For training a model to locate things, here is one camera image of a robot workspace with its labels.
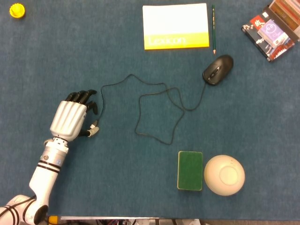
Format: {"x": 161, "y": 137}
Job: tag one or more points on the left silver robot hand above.
{"x": 68, "y": 117}

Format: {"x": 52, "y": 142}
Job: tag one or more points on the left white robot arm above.
{"x": 44, "y": 178}

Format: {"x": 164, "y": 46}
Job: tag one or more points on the black computer mouse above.
{"x": 218, "y": 69}

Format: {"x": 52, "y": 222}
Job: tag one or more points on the blue felt table mat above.
{"x": 117, "y": 175}

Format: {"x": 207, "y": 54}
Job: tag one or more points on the yellow plastic piece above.
{"x": 53, "y": 220}

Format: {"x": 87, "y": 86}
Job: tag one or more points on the yellow bottle cap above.
{"x": 17, "y": 10}

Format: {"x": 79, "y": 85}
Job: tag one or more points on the green scouring sponge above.
{"x": 189, "y": 171}

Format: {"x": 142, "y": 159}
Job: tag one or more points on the white yellow Lexicon book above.
{"x": 175, "y": 23}

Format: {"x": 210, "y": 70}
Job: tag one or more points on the cream upturned bowl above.
{"x": 224, "y": 175}

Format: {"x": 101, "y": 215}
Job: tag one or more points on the green pencil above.
{"x": 213, "y": 28}

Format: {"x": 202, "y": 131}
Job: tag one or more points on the dark patterned card box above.
{"x": 277, "y": 51}

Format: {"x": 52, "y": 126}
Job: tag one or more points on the purple card pack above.
{"x": 272, "y": 31}

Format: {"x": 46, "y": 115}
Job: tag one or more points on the striped open box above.
{"x": 287, "y": 14}

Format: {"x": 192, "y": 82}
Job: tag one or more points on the white frame rail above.
{"x": 105, "y": 218}

